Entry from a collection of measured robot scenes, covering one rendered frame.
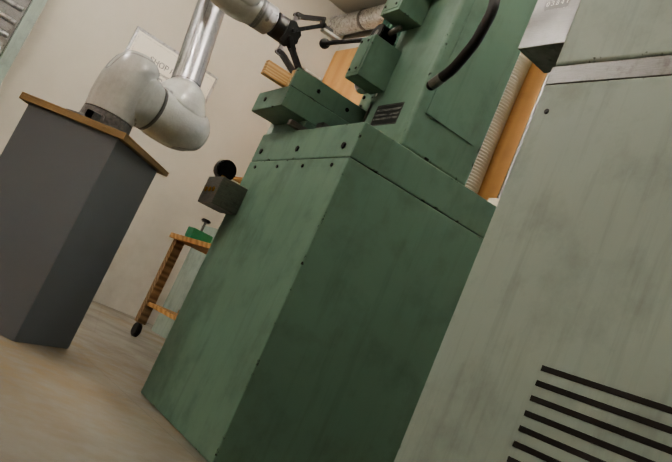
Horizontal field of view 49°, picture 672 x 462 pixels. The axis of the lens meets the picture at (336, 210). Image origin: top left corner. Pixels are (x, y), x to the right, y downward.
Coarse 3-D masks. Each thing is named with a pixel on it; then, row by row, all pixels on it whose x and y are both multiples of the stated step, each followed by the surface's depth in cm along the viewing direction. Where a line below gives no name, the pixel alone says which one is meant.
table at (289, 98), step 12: (264, 96) 207; (276, 96) 198; (288, 96) 193; (300, 96) 195; (252, 108) 210; (264, 108) 203; (276, 108) 198; (288, 108) 194; (300, 108) 195; (312, 108) 197; (324, 108) 199; (276, 120) 209; (300, 120) 199; (312, 120) 197; (324, 120) 199; (336, 120) 201
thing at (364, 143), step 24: (264, 144) 208; (288, 144) 193; (312, 144) 181; (336, 144) 170; (360, 144) 162; (384, 144) 165; (384, 168) 166; (408, 168) 169; (432, 168) 172; (408, 192) 169; (432, 192) 172; (456, 192) 176; (456, 216) 176; (480, 216) 180
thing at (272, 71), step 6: (270, 60) 194; (264, 66) 195; (270, 66) 194; (276, 66) 195; (264, 72) 194; (270, 72) 194; (276, 72) 195; (282, 72) 196; (288, 72) 197; (270, 78) 195; (276, 78) 195; (282, 78) 196; (288, 78) 197; (282, 84) 196
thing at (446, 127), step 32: (448, 0) 182; (480, 0) 178; (512, 0) 183; (416, 32) 188; (448, 32) 175; (512, 32) 183; (416, 64) 180; (448, 64) 174; (480, 64) 179; (512, 64) 184; (384, 96) 186; (416, 96) 173; (448, 96) 174; (480, 96) 179; (384, 128) 178; (416, 128) 171; (448, 128) 175; (480, 128) 180; (448, 160) 176
